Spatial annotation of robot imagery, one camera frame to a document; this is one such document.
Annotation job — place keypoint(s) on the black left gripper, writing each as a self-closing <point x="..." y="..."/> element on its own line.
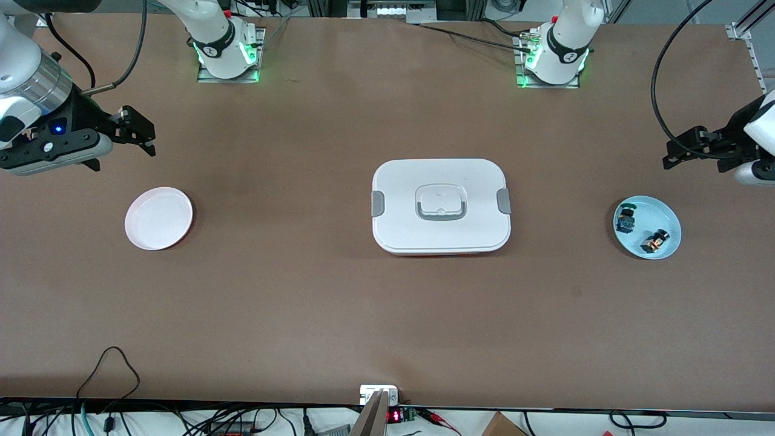
<point x="728" y="135"/>

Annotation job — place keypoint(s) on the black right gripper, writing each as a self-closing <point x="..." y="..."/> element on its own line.
<point x="86" y="115"/>

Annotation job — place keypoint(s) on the orange push button switch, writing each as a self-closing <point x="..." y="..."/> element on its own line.
<point x="654" y="242"/>

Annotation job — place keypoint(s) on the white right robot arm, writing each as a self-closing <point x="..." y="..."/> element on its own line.
<point x="18" y="60"/>

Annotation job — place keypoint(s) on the light blue round plate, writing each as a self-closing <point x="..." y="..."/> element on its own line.
<point x="657" y="215"/>

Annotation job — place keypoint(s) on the white round plate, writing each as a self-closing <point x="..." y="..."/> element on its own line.
<point x="158" y="218"/>

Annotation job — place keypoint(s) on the aluminium corner profile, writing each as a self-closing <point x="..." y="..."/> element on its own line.
<point x="751" y="36"/>

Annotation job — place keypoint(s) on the white lidded food container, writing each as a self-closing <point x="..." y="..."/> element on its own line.
<point x="441" y="230"/>

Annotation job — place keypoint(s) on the white power strip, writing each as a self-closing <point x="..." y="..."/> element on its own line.
<point x="390" y="11"/>

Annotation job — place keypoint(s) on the brown cardboard piece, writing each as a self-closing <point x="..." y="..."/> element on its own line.
<point x="502" y="426"/>

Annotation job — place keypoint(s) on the small white box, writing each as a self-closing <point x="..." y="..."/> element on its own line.
<point x="370" y="392"/>

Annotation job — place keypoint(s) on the grey metal bar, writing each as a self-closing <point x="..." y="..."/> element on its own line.
<point x="370" y="418"/>

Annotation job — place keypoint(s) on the red digit display board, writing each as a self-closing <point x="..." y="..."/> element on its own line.
<point x="396" y="416"/>

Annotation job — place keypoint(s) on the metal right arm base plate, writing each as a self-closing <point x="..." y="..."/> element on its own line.
<point x="227" y="79"/>

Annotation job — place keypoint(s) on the green capped blue switch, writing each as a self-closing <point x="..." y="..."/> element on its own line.
<point x="625" y="223"/>

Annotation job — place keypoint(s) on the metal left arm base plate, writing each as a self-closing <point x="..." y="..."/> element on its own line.
<point x="545" y="85"/>

